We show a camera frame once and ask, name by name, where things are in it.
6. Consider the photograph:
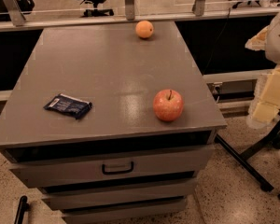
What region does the orange fruit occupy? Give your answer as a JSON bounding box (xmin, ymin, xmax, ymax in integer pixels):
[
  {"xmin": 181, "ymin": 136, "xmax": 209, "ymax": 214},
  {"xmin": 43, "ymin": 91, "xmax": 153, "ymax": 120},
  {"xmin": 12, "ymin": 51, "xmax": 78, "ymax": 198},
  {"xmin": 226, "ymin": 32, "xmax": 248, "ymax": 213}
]
[{"xmin": 135, "ymin": 21, "xmax": 154, "ymax": 39}]

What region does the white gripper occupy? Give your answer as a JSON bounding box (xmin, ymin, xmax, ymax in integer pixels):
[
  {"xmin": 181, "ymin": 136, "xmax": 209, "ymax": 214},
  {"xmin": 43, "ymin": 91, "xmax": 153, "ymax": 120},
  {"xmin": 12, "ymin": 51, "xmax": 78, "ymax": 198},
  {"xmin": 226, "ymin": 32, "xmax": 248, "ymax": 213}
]
[{"xmin": 245, "ymin": 12, "xmax": 280, "ymax": 129}]

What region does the dark blue snack packet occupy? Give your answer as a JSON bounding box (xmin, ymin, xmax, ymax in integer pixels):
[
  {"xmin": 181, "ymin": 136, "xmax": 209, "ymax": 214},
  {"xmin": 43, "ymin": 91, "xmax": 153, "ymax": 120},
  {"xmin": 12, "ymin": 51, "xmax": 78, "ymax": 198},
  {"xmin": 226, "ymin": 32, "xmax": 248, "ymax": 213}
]
[{"xmin": 44, "ymin": 93, "xmax": 92, "ymax": 119}]

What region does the metal rail frame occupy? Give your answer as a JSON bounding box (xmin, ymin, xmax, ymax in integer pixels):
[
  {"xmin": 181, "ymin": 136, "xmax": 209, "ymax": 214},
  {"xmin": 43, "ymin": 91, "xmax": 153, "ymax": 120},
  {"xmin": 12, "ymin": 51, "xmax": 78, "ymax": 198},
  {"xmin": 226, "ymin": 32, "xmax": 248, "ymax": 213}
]
[{"xmin": 0, "ymin": 0, "xmax": 280, "ymax": 31}]

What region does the black drawer handle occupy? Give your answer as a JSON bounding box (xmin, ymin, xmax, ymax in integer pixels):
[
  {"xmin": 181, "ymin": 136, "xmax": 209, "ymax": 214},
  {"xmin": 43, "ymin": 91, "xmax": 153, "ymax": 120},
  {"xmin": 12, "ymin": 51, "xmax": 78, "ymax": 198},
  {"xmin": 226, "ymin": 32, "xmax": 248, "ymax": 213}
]
[{"xmin": 102, "ymin": 161, "xmax": 134, "ymax": 175}]

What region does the black bar bottom left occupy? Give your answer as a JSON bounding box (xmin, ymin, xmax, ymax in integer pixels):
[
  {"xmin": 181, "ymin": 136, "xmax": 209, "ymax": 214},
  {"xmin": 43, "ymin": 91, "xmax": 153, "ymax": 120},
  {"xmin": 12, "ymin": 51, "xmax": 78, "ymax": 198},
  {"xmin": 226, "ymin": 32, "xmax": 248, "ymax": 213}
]
[{"xmin": 14, "ymin": 195, "xmax": 30, "ymax": 224}]

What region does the grey drawer cabinet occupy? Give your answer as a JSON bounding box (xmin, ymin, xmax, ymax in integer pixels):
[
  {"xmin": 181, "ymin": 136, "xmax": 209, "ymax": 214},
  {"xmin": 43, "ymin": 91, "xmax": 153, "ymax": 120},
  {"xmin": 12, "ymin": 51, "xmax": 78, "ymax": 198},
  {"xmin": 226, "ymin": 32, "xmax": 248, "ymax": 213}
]
[{"xmin": 0, "ymin": 21, "xmax": 225, "ymax": 224}]

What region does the red apple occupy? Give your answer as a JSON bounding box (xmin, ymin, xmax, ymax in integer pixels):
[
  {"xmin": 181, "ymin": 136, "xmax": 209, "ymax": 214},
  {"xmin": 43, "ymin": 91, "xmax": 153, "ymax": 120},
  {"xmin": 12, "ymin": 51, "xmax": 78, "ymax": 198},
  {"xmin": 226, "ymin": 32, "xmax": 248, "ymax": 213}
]
[{"xmin": 153, "ymin": 89, "xmax": 184, "ymax": 122}]

